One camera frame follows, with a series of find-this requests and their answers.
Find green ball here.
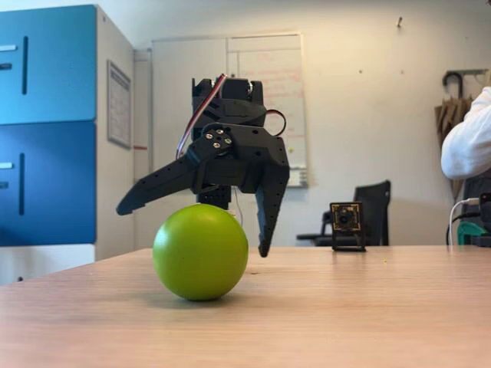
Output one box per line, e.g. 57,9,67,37
152,203,250,302

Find black leader arm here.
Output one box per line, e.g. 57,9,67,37
478,191,491,235

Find whiteboard eraser holder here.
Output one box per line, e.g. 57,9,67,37
286,165,309,189

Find black webcam on stand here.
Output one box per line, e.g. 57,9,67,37
330,201,367,253

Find framed notice sheet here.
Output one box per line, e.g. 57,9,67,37
106,59,133,150

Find black office chair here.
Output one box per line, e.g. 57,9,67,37
295,179,393,248

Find blue door locker cabinet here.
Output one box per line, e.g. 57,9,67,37
0,4,136,285

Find brown folded umbrella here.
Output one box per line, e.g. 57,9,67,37
433,72,476,200

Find green table clamp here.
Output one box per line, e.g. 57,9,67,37
456,221,491,247

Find person in white shirt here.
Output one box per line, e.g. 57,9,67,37
440,74,491,231

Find black red servo cable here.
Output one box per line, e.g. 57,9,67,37
263,108,288,138

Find red white servo cable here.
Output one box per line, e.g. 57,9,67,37
175,73,229,160

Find wall whiteboard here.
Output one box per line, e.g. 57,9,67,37
150,33,310,191

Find wall coat rack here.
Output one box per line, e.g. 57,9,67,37
442,68,491,90

